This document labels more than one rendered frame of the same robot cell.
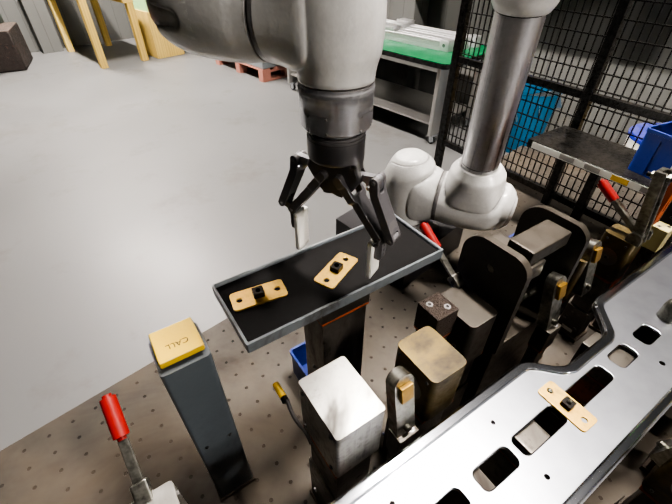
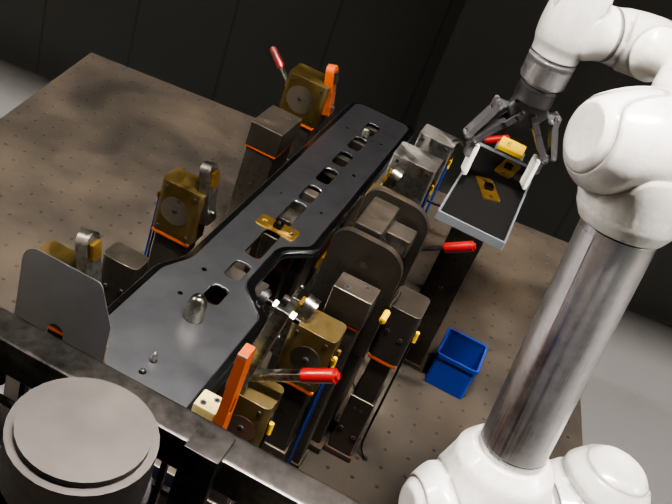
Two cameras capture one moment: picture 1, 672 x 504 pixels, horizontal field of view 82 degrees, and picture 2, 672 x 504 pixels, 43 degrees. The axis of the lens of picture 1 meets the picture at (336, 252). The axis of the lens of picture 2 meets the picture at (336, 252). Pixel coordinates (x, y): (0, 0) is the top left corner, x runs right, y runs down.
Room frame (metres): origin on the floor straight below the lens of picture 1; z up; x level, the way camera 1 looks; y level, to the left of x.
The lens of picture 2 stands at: (1.36, -1.32, 1.93)
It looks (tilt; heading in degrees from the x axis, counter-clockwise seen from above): 34 degrees down; 132
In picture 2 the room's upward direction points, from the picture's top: 22 degrees clockwise
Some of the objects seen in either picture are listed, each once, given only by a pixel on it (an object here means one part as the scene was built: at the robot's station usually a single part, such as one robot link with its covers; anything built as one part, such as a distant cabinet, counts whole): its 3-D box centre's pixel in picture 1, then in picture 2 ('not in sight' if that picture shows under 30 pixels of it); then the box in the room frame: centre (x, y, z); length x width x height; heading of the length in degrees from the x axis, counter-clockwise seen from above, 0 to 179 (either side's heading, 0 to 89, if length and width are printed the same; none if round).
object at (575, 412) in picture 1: (567, 403); (278, 225); (0.33, -0.37, 1.01); 0.08 x 0.04 x 0.01; 33
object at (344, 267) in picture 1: (336, 267); (488, 186); (0.48, 0.00, 1.17); 0.08 x 0.04 x 0.01; 148
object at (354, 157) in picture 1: (336, 161); (529, 104); (0.47, 0.00, 1.36); 0.08 x 0.07 x 0.09; 58
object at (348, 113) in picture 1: (336, 105); (546, 70); (0.47, 0.00, 1.43); 0.09 x 0.09 x 0.06
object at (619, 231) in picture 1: (588, 285); (236, 470); (0.73, -0.66, 0.87); 0.10 x 0.07 x 0.35; 33
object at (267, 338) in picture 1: (333, 270); (489, 191); (0.48, 0.00, 1.16); 0.37 x 0.14 x 0.02; 123
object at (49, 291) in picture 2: not in sight; (52, 379); (0.72, -0.99, 1.17); 0.12 x 0.01 x 0.34; 33
